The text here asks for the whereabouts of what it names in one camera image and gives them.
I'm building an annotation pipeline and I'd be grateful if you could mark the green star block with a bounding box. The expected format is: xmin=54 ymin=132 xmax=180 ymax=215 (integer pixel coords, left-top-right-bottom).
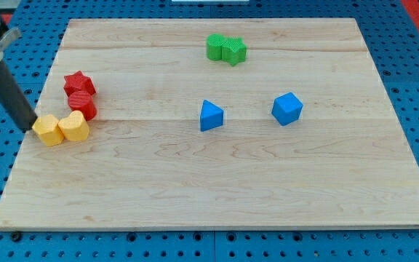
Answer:
xmin=221 ymin=37 xmax=247 ymax=66

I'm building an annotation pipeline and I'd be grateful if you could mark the red star block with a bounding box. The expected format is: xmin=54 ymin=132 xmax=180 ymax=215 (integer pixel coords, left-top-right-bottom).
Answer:
xmin=63 ymin=71 xmax=96 ymax=96

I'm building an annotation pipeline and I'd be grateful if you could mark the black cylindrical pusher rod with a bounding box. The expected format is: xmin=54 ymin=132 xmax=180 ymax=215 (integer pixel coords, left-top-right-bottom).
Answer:
xmin=0 ymin=60 xmax=37 ymax=132

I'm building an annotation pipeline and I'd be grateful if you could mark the green cylinder block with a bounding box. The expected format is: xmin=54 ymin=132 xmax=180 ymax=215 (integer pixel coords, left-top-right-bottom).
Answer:
xmin=206 ymin=33 xmax=226 ymax=61

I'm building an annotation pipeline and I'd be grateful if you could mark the yellow heart block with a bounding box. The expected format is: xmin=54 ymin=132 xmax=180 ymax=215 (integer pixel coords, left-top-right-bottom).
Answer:
xmin=58 ymin=111 xmax=90 ymax=141

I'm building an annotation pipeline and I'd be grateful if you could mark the light wooden board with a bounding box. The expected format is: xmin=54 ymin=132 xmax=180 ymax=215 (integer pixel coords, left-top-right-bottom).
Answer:
xmin=0 ymin=18 xmax=419 ymax=231

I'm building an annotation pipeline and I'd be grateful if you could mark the red cylinder block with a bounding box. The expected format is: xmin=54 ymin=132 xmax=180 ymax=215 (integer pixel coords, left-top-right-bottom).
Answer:
xmin=68 ymin=91 xmax=97 ymax=121

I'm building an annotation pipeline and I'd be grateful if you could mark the blue cube block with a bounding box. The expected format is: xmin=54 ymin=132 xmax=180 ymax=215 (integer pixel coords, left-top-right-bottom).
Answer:
xmin=271 ymin=92 xmax=303 ymax=126

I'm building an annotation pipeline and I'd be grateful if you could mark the yellow pentagon block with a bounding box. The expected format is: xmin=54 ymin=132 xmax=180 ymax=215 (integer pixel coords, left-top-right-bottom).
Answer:
xmin=32 ymin=114 xmax=64 ymax=147

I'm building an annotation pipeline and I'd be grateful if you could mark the blue triangle block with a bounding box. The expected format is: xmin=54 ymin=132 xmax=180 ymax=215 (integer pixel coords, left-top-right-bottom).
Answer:
xmin=199 ymin=100 xmax=224 ymax=132

